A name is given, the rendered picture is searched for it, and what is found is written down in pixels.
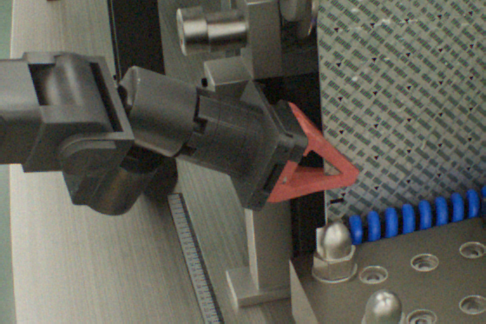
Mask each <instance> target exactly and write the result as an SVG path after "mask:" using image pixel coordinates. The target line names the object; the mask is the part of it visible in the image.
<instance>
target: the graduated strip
mask: <svg viewBox="0 0 486 324"><path fill-rule="evenodd" d="M165 197H166V200H167V205H168V208H169V211H170V215H171V217H172V221H173V223H174V228H175V232H176V235H177V240H178V242H179V246H180V250H181V254H182V257H183V260H184V263H185V266H186V269H187V274H188V276H189V280H190V282H191V285H192V289H193V291H194V296H195V299H196V301H197V304H198V308H199V310H200V315H201V318H202V320H203V324H227V320H226V317H225V315H224V313H223V310H222V308H221V305H220V301H219V298H218V294H217V291H216V288H215V285H214V284H213V278H212V276H211V274H210V271H209V268H208V265H207V262H206V259H205V255H204V254H203V251H202V248H201V245H200V238H199V236H198V234H197V230H196V227H195V226H194V221H193V217H192V215H191V213H190V210H189V207H188V204H187V200H186V197H185V195H184V191H183V192H180V193H174V194H170V195H165Z"/></svg>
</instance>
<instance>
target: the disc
mask: <svg viewBox="0 0 486 324"><path fill-rule="evenodd" d="M318 13H319V0H306V3H305V10H304V14H303V16H302V18H301V19H300V20H298V21H294V22H288V21H287V20H286V21H287V23H288V26H289V28H290V29H291V30H292V32H293V34H294V35H295V36H296V37H297V38H298V39H299V40H305V41H307V40H308V39H310V38H311V36H312V34H313V33H314V31H315V26H316V22H317V18H318Z"/></svg>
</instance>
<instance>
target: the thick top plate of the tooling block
mask: <svg viewBox="0 0 486 324"><path fill-rule="evenodd" d="M353 246H355V248H356V261H355V262H356V263H357V264H358V274H357V276H355V277H354V278H353V279H352V280H350V281H349V282H346V283H344V284H341V285H327V284H322V283H320V282H318V281H317V280H316V279H314V278H313V277H312V266H313V263H314V254H311V255H303V256H299V257H295V258H291V259H290V260H289V262H290V274H291V281H290V285H291V296H292V314H293V316H292V317H293V318H294V320H295V321H296V323H297V324H361V323H362V321H363V318H364V316H365V308H366V304H367V301H368V300H369V299H370V298H371V295H372V294H374V293H376V292H377V291H378V290H381V289H387V290H389V289H390V290H391V291H393V292H394V293H396V294H397V296H398V297H399V299H400V301H401V305H402V312H403V313H404V314H405V319H404V324H486V221H485V220H484V219H483V218H482V216H478V217H473V218H469V219H466V220H462V221H459V222H452V223H448V224H444V225H440V226H435V227H432V228H425V229H421V230H417V231H414V232H411V233H408V234H405V235H398V236H393V237H389V238H385V239H381V240H376V241H369V242H366V243H360V244H357V245H353Z"/></svg>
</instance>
